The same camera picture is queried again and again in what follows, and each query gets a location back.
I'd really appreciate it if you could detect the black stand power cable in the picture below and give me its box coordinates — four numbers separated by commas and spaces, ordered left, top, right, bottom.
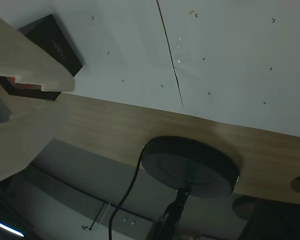
107, 144, 148, 240

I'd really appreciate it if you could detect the dark brown open box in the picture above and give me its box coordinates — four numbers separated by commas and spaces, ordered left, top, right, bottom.
0, 13, 84, 102

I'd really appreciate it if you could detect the black round stand base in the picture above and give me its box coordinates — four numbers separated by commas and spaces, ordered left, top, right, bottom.
140, 135, 240, 200

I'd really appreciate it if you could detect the bright light bar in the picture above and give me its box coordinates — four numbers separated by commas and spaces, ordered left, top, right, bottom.
0, 220, 25, 238

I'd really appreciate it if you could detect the white paper sheet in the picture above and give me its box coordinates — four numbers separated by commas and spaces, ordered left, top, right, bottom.
155, 0, 300, 140
0, 0, 185, 109

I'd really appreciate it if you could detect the black stand pole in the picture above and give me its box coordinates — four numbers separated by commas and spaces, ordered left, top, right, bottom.
159, 186, 192, 240

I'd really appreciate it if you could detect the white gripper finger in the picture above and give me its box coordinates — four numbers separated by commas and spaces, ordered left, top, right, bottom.
0, 11, 76, 92
0, 76, 58, 187

